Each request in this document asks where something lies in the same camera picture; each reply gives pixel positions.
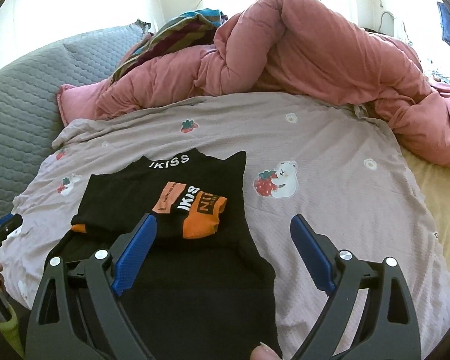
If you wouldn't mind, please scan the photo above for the black knit top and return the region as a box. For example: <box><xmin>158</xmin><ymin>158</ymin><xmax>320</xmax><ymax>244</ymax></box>
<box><xmin>55</xmin><ymin>149</ymin><xmax>280</xmax><ymax>359</ymax></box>

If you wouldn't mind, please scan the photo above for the black orange sock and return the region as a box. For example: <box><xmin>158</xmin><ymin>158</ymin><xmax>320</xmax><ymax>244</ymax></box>
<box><xmin>71</xmin><ymin>181</ymin><xmax>227</xmax><ymax>240</ymax></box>

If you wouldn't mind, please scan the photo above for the green sleeve left forearm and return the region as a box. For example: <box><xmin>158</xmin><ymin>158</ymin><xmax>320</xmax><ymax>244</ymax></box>
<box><xmin>0</xmin><ymin>306</ymin><xmax>25</xmax><ymax>359</ymax></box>

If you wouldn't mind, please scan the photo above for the right hand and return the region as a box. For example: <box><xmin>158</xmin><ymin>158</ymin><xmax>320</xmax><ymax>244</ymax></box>
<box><xmin>249</xmin><ymin>342</ymin><xmax>281</xmax><ymax>360</ymax></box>

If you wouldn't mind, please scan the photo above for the grey quilted headboard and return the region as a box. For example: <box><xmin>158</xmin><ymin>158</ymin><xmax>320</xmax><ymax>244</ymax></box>
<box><xmin>0</xmin><ymin>20</ymin><xmax>151</xmax><ymax>218</ymax></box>

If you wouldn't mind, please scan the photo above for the yellow mattress cover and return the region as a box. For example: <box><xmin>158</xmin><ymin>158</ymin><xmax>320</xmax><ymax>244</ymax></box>
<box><xmin>401</xmin><ymin>149</ymin><xmax>450</xmax><ymax>271</ymax></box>

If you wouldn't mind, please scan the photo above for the mauve printed bed sheet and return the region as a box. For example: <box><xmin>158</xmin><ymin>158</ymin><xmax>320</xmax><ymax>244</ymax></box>
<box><xmin>0</xmin><ymin>93</ymin><xmax>450</xmax><ymax>358</ymax></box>

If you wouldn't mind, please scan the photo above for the striped colourful cloth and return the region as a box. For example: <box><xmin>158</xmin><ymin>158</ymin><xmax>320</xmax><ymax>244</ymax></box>
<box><xmin>111</xmin><ymin>8</ymin><xmax>228</xmax><ymax>83</ymax></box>

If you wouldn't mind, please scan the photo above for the pink comforter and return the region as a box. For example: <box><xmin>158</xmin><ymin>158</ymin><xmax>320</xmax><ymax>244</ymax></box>
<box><xmin>56</xmin><ymin>0</ymin><xmax>450</xmax><ymax>167</ymax></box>

